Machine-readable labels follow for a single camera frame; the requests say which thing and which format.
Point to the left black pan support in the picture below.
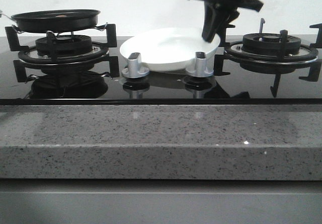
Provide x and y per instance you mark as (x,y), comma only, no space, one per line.
(62,66)

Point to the black gas burner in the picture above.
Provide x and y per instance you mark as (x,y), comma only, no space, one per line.
(269,44)
(66,45)

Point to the left black gas burner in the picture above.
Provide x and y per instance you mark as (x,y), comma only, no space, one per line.
(66,45)

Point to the right silver stove knob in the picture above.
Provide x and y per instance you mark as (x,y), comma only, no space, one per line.
(198,68)

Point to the black glass cooktop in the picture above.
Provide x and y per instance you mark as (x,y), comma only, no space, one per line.
(101,83)

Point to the black frying pan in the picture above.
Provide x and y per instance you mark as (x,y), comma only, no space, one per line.
(43,21)

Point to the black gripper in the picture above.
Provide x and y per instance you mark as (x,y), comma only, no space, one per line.
(217,17)

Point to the right black pan support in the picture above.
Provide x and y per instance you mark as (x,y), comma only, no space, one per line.
(270,66)

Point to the right black gas burner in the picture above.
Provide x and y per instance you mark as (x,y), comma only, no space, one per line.
(269,44)

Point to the left silver stove knob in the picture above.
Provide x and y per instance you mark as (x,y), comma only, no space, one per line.
(135,68)

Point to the white plate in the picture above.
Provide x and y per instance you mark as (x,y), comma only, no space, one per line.
(169,49)

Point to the black pan support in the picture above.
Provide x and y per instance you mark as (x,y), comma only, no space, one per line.
(270,66)
(62,66)

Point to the silver stove knob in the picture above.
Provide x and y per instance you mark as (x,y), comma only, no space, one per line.
(198,68)
(135,68)

